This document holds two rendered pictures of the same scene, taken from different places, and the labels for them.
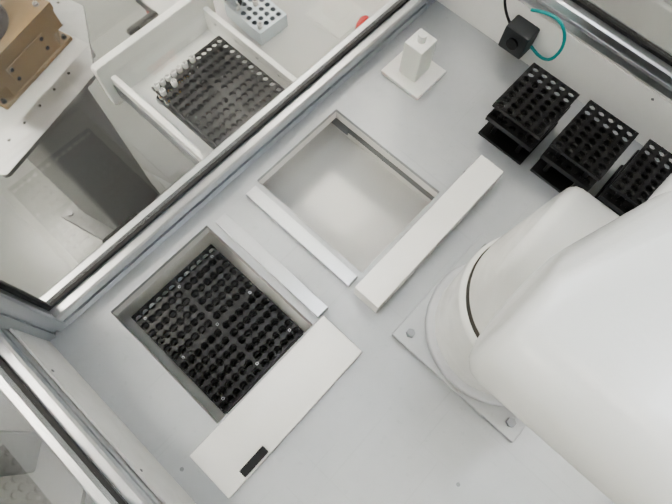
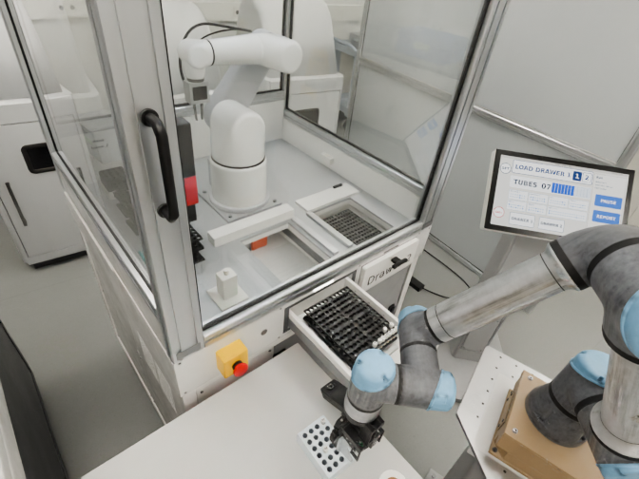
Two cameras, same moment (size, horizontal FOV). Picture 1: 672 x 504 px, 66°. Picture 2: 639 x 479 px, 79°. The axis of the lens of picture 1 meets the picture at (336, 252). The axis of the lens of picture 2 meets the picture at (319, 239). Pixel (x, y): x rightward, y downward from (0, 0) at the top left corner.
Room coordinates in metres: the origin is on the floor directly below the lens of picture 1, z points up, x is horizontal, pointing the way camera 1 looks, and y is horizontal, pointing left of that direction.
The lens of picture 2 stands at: (1.36, 0.20, 1.77)
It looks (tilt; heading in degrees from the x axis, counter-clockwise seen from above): 38 degrees down; 187
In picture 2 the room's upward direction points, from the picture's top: 8 degrees clockwise
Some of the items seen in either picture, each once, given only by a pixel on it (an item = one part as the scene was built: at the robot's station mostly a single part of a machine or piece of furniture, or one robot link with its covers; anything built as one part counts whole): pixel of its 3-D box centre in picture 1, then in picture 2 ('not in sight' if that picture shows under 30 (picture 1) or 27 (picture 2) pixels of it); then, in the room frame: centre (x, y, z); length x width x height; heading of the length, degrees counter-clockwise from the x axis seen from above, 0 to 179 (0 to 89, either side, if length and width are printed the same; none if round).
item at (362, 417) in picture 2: not in sight; (364, 400); (0.92, 0.29, 1.03); 0.08 x 0.08 x 0.05
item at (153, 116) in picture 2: not in sight; (164, 173); (0.88, -0.11, 1.45); 0.05 x 0.03 x 0.19; 52
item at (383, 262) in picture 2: not in sight; (389, 263); (0.28, 0.34, 0.87); 0.29 x 0.02 x 0.11; 142
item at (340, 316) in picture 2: not in sight; (349, 327); (0.60, 0.24, 0.87); 0.22 x 0.18 x 0.06; 52
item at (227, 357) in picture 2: not in sight; (232, 359); (0.80, -0.05, 0.88); 0.07 x 0.05 x 0.07; 142
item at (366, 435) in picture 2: not in sight; (358, 423); (0.93, 0.29, 0.95); 0.09 x 0.08 x 0.12; 50
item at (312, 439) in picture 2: not in sight; (325, 448); (0.92, 0.23, 0.78); 0.12 x 0.08 x 0.04; 50
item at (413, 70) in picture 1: (417, 54); not in sight; (0.65, -0.12, 1.00); 0.09 x 0.08 x 0.10; 52
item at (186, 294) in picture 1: (220, 328); not in sight; (0.16, 0.18, 0.87); 0.22 x 0.18 x 0.06; 52
